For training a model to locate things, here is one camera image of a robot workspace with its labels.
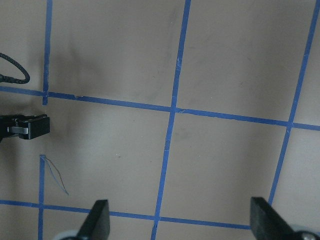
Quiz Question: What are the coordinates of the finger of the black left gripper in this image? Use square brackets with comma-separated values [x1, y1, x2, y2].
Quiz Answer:
[0, 114, 50, 140]

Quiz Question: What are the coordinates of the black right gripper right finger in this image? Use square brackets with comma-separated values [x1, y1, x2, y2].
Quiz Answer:
[250, 197, 296, 240]

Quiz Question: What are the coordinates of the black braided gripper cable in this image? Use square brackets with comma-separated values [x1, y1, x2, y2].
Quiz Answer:
[0, 52, 31, 85]

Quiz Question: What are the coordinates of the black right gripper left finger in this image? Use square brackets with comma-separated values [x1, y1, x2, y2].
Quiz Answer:
[77, 199, 110, 240]

